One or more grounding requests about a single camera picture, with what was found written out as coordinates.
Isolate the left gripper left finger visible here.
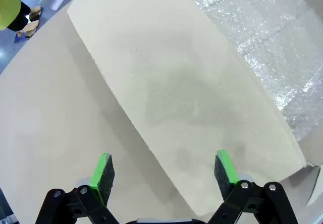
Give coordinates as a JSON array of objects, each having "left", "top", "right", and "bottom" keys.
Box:
[{"left": 35, "top": 152, "right": 120, "bottom": 224}]

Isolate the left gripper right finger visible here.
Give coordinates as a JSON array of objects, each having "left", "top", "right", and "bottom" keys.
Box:
[{"left": 206, "top": 149, "right": 299, "bottom": 224}]

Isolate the large open cardboard box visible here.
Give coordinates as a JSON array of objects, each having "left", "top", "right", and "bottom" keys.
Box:
[{"left": 67, "top": 0, "right": 323, "bottom": 217}]

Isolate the clear bubble wrap sheet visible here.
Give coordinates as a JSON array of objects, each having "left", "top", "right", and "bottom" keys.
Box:
[{"left": 174, "top": 0, "right": 323, "bottom": 141}]

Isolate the mannequin with yellow skirt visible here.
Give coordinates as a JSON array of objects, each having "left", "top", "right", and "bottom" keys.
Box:
[{"left": 0, "top": 0, "right": 42, "bottom": 38}]

